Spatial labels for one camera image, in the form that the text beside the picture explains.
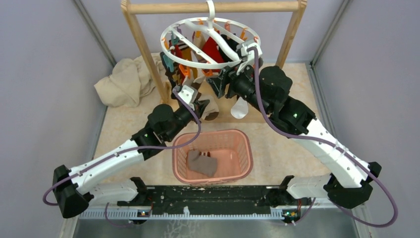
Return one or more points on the white round clip hanger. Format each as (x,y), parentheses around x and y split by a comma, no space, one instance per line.
(213,41)

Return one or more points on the beige brown sock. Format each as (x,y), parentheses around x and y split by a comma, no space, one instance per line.
(211,111)

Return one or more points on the grey sock with striped cuff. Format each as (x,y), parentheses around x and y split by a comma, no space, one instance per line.
(201,163)

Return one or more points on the wooden hanger rack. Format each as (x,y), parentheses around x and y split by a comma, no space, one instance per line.
(131,10)

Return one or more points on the beige crumpled cloth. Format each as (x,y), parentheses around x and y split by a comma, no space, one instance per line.
(128,83)

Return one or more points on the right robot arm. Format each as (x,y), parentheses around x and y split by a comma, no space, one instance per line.
(348,182)

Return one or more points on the mustard yellow sock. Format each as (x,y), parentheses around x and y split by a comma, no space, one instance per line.
(186,54)

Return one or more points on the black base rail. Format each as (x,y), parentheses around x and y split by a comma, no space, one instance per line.
(164,202)

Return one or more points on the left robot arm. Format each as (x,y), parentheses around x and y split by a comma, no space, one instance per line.
(73,188)

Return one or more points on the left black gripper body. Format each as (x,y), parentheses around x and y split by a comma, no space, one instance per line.
(184,116)

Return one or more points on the pink plastic laundry basket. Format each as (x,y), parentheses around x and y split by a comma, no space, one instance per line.
(213,157)

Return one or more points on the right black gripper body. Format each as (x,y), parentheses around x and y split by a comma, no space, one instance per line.
(244,86)

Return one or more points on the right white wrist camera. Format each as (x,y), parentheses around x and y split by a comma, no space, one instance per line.
(248,52)

